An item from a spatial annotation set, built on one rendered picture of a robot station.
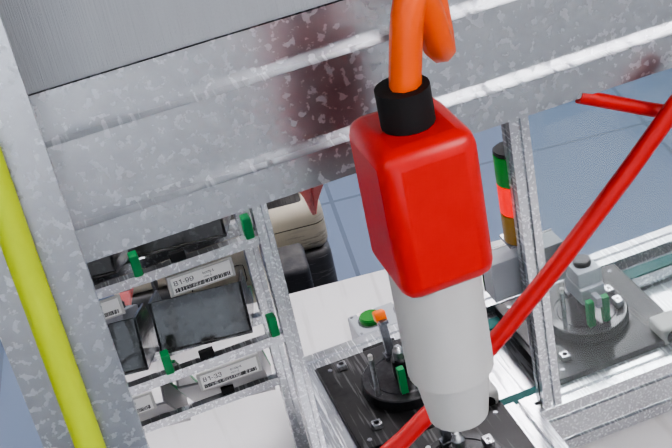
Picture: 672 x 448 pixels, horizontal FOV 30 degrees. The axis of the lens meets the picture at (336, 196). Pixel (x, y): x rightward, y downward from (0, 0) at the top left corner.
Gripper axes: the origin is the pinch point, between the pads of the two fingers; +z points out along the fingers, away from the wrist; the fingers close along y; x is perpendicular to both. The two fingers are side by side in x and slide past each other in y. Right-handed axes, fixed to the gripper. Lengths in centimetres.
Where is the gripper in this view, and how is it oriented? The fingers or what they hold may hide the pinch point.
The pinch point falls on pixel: (312, 209)
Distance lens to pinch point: 211.8
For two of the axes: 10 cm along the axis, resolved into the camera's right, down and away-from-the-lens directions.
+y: 9.3, -3.1, 1.8
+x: -3.1, -4.1, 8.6
